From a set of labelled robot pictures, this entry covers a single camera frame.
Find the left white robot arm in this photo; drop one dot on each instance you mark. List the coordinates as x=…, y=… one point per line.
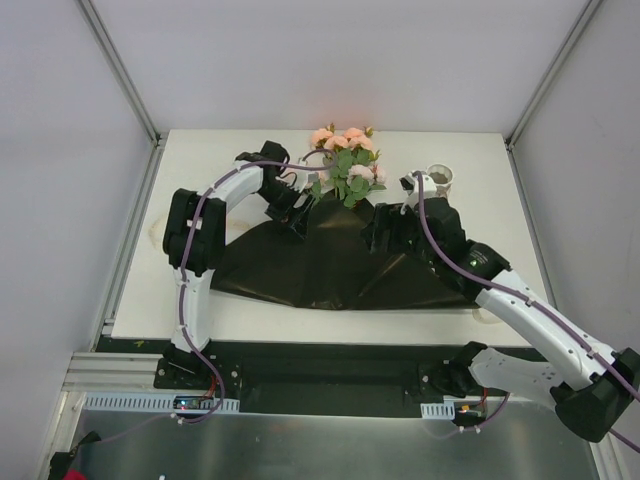
x=195, y=237

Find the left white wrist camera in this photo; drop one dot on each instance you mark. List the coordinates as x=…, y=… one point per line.
x=307, y=181

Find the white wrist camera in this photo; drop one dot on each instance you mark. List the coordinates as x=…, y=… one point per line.
x=307, y=181
x=417, y=185

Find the white cable duct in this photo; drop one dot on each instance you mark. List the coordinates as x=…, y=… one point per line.
x=149, y=403
x=444, y=410

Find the pale pink rose stem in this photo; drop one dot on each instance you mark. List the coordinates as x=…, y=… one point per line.
x=361, y=181

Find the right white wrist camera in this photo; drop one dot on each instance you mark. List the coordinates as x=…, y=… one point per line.
x=417, y=185

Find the black wrapping paper sheet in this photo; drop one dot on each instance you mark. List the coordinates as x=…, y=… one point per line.
x=330, y=269

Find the orange rose stem with bud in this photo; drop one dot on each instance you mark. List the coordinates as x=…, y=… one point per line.
x=362, y=152

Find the cream ribbon strip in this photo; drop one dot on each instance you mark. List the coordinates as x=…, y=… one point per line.
x=484, y=317

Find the right aluminium frame post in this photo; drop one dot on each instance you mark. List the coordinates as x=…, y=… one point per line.
x=566, y=48

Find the peach rose stem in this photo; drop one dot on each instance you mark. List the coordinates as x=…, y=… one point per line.
x=334, y=143
x=316, y=191

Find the white ribbed ceramic vase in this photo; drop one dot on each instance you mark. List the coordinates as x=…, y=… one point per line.
x=443, y=177

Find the peach rose stem top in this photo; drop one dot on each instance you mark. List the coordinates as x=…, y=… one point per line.
x=334, y=143

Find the left aluminium frame post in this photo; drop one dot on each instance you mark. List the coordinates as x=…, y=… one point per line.
x=119, y=71

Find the left white cable duct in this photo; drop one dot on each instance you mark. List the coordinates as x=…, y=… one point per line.
x=149, y=403

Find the right white cable duct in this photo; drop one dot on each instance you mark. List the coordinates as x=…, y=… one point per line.
x=444, y=410

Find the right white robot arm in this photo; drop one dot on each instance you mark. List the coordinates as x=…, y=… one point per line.
x=587, y=383

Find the red and black object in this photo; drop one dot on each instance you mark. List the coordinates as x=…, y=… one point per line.
x=60, y=465

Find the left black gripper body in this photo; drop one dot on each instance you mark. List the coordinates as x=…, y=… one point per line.
x=292, y=215

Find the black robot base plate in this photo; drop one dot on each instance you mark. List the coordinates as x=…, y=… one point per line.
x=350, y=380

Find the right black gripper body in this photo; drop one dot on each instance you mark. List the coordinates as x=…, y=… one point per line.
x=382, y=230

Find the aluminium frame post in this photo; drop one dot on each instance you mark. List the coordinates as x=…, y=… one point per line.
x=566, y=48
x=119, y=71

